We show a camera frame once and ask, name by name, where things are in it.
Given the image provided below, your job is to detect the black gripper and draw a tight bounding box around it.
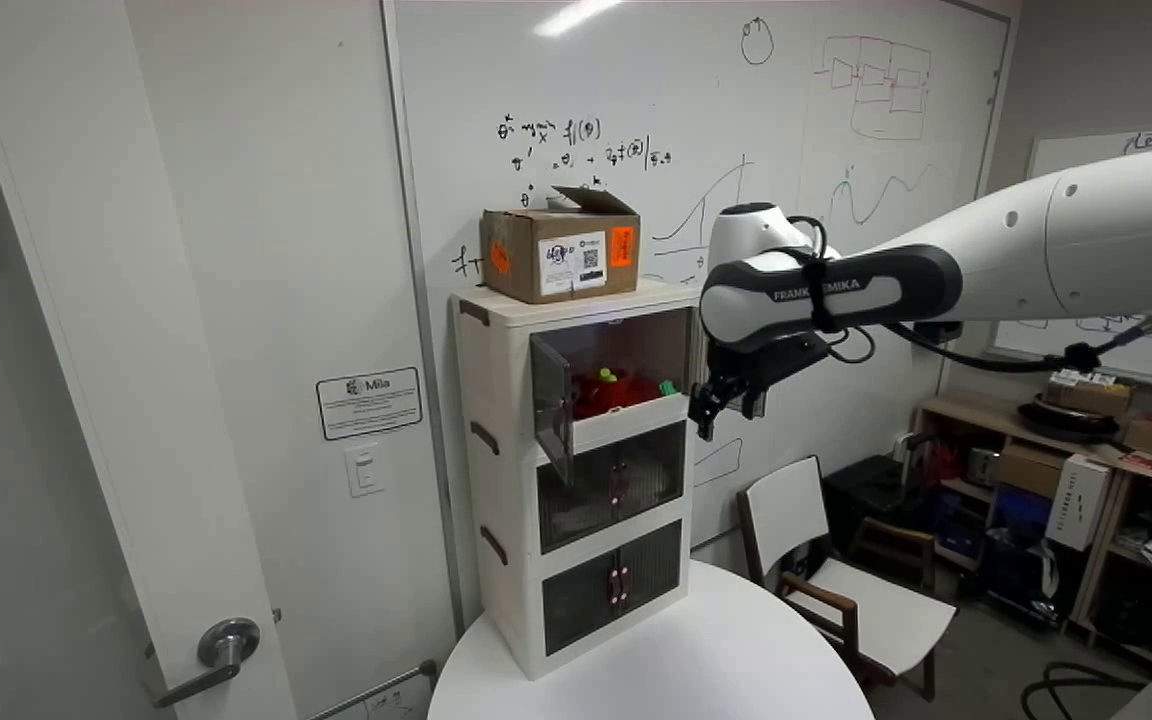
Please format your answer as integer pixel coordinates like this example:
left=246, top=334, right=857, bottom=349
left=684, top=329, right=826, bottom=445

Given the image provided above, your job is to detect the tinted door with metal handle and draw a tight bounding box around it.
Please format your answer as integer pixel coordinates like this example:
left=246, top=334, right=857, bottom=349
left=528, top=329, right=584, bottom=467

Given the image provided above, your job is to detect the red item inside cabinet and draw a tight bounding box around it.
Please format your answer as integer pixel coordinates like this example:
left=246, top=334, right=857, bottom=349
left=571, top=368, right=661, bottom=422

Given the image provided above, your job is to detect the white three-tier cabinet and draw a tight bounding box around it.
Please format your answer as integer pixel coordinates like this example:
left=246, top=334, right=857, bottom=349
left=449, top=285, right=701, bottom=682

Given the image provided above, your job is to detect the cardboard box with labels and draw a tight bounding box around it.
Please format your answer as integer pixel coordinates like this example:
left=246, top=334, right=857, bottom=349
left=474, top=186, right=642, bottom=307

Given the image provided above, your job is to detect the brown cardboard box on shelf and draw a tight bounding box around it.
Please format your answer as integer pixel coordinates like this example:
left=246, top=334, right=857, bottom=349
left=990, top=442, right=1066, bottom=503

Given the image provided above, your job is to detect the white box on shelf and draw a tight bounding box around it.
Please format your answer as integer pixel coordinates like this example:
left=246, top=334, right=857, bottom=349
left=1043, top=453, right=1114, bottom=557

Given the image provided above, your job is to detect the wooden storage shelf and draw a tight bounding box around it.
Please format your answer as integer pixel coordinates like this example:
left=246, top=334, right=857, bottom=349
left=912, top=391, right=1152, bottom=656

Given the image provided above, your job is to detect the silver door lever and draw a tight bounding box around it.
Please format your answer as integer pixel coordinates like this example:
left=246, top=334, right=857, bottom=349
left=150, top=617, right=265, bottom=711

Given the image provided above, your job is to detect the white room door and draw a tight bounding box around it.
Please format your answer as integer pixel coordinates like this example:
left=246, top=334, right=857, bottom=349
left=0, top=0, right=301, bottom=720

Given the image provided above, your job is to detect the white chair with wooden frame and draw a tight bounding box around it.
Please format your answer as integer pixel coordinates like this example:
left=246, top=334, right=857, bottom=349
left=736, top=453, right=959, bottom=703

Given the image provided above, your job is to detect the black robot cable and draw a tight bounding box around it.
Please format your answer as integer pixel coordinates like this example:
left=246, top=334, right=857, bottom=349
left=822, top=311, right=1152, bottom=382

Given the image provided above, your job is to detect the large wall whiteboard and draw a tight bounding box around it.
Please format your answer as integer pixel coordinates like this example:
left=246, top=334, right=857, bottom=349
left=381, top=0, right=1018, bottom=552

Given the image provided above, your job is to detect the white wall sign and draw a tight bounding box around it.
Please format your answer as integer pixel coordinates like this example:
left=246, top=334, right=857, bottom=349
left=312, top=363, right=429, bottom=445

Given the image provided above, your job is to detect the white light switch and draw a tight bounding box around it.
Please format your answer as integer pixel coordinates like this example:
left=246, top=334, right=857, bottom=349
left=345, top=445, right=387, bottom=502

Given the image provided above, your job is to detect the black floor cable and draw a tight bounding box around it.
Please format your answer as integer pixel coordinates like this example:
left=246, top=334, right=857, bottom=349
left=1015, top=656, right=1145, bottom=720

